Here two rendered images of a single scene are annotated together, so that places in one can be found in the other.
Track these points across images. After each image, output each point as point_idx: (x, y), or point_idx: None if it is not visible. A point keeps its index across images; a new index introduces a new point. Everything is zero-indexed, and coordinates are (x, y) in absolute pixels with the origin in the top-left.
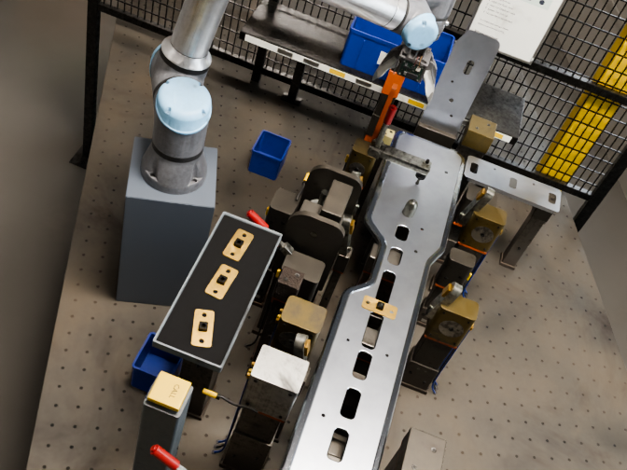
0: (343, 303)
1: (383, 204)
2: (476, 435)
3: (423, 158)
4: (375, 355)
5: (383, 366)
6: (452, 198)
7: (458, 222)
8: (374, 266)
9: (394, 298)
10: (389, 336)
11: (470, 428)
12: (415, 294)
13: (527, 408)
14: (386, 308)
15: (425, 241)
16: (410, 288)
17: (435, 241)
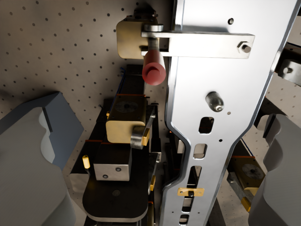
0: (164, 197)
1: (181, 99)
2: (255, 141)
3: (238, 35)
4: (191, 214)
5: (196, 218)
6: (281, 40)
7: (279, 76)
8: (182, 167)
9: (201, 183)
10: (199, 204)
11: (253, 138)
12: (219, 175)
13: (295, 116)
14: (195, 191)
15: (232, 125)
16: (214, 172)
17: (243, 121)
